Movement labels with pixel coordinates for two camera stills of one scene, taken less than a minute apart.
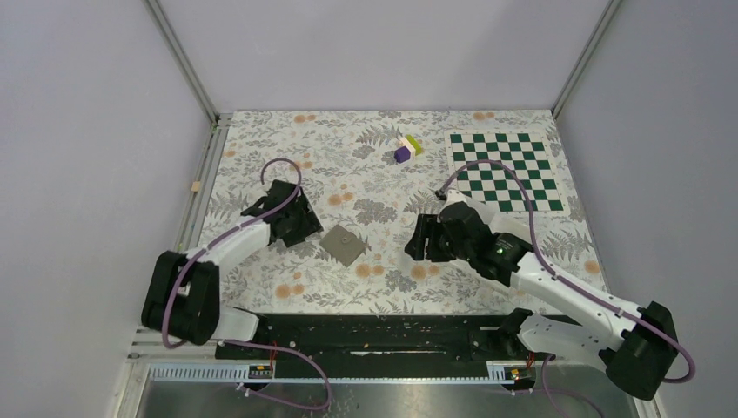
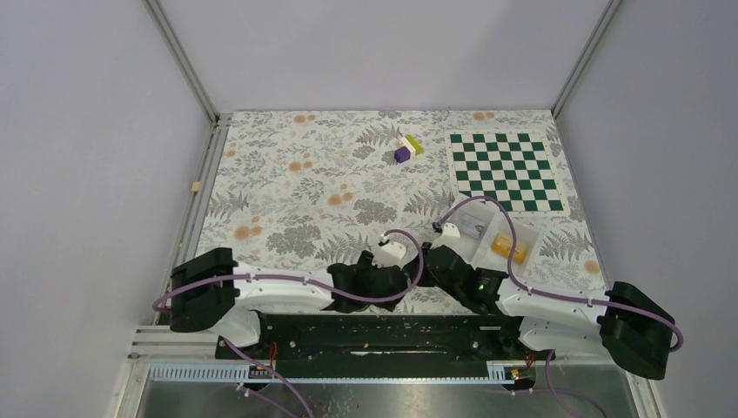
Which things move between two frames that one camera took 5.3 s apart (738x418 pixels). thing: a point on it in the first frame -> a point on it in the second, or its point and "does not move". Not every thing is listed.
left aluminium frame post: (183, 59) does not move
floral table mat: (369, 174) does not move
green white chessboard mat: (526, 151) does not move
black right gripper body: (441, 247) -> (428, 279)
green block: (417, 146) does not move
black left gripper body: (303, 222) -> (365, 265)
